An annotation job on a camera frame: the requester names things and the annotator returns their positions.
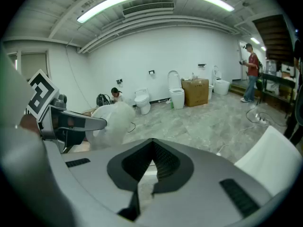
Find long ceiling tube light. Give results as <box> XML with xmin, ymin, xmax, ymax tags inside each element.
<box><xmin>195</xmin><ymin>0</ymin><xmax>235</xmax><ymax>12</ymax></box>
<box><xmin>76</xmin><ymin>0</ymin><xmax>134</xmax><ymax>24</ymax></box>

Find white ceramic fixture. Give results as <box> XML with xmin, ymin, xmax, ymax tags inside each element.
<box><xmin>68</xmin><ymin>105</ymin><xmax>114</xmax><ymax>154</ymax></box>

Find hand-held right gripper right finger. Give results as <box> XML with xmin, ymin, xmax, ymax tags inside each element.
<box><xmin>141</xmin><ymin>138</ymin><xmax>273</xmax><ymax>227</ymax></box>

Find ceiling air vent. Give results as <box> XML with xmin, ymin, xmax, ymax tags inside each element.
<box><xmin>122</xmin><ymin>1</ymin><xmax>176</xmax><ymax>18</ymax></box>

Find white floor cable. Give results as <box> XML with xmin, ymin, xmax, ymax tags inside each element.
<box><xmin>215</xmin><ymin>124</ymin><xmax>258</xmax><ymax>156</ymax></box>

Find raised floor step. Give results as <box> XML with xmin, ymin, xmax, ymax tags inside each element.
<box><xmin>228</xmin><ymin>79</ymin><xmax>263</xmax><ymax>98</ymax></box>

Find person's left forearm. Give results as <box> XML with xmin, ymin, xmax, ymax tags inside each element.
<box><xmin>0</xmin><ymin>113</ymin><xmax>79</xmax><ymax>227</ymax></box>

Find tall white toilet open lid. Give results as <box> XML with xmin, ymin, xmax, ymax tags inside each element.
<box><xmin>167</xmin><ymin>70</ymin><xmax>186</xmax><ymax>110</ymax></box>

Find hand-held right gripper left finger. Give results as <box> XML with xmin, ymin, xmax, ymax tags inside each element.
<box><xmin>62</xmin><ymin>138</ymin><xmax>154</xmax><ymax>222</ymax></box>

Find short white toilet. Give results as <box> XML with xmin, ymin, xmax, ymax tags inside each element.
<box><xmin>134</xmin><ymin>88</ymin><xmax>152</xmax><ymax>115</ymax></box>

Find black backpack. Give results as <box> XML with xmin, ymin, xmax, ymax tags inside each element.
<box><xmin>96</xmin><ymin>93</ymin><xmax>112</xmax><ymax>108</ymax></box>

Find white smart toilet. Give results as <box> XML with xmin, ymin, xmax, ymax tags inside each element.
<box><xmin>212</xmin><ymin>65</ymin><xmax>231</xmax><ymax>96</ymax></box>

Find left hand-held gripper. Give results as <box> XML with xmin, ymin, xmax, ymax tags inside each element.
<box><xmin>25</xmin><ymin>69</ymin><xmax>108</xmax><ymax>155</ymax></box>

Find black floor cable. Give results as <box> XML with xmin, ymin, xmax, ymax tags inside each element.
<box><xmin>245</xmin><ymin>102</ymin><xmax>288</xmax><ymax>128</ymax></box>

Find dark wooden staircase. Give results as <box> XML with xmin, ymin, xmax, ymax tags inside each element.
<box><xmin>251</xmin><ymin>14</ymin><xmax>295</xmax><ymax>62</ymax></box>

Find white printed box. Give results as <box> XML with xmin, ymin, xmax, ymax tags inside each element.
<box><xmin>281</xmin><ymin>63</ymin><xmax>296</xmax><ymax>78</ymax></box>

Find ceiling pipes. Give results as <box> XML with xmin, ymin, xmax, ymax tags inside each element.
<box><xmin>77</xmin><ymin>15</ymin><xmax>241</xmax><ymax>54</ymax></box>

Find clear water jug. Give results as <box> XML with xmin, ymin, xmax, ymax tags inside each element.
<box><xmin>266</xmin><ymin>59</ymin><xmax>277</xmax><ymax>74</ymax></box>

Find black table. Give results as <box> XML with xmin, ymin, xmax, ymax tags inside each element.
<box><xmin>259</xmin><ymin>72</ymin><xmax>296</xmax><ymax>118</ymax></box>

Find white door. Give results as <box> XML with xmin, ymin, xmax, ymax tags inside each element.
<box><xmin>238</xmin><ymin>40</ymin><xmax>250</xmax><ymax>81</ymax></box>

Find window with blind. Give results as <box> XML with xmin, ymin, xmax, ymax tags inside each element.
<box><xmin>7</xmin><ymin>49</ymin><xmax>51</xmax><ymax>80</ymax></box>

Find large cardboard box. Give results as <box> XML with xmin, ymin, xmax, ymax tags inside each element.
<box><xmin>181</xmin><ymin>78</ymin><xmax>210</xmax><ymax>108</ymax></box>

